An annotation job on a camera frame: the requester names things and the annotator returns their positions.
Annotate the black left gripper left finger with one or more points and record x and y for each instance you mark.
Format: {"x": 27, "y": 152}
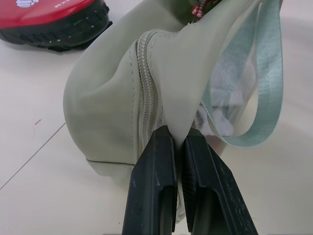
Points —
{"x": 149, "y": 176}

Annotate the pale green zip pouch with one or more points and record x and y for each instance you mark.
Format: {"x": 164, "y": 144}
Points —
{"x": 102, "y": 98}

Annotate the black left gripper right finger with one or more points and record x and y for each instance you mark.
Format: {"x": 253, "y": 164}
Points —
{"x": 215, "y": 186}

